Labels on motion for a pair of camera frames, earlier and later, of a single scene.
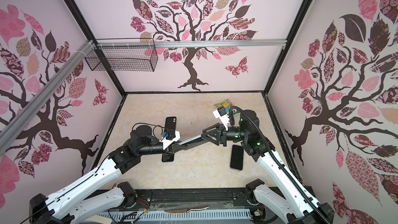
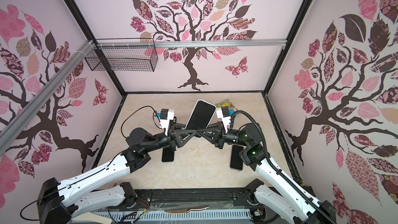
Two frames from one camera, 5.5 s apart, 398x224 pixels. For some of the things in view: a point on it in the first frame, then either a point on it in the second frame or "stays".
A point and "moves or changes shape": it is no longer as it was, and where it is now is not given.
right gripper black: (221, 135) stays
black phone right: (237, 157) stays
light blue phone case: (191, 139) moves or changes shape
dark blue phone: (167, 157) stays
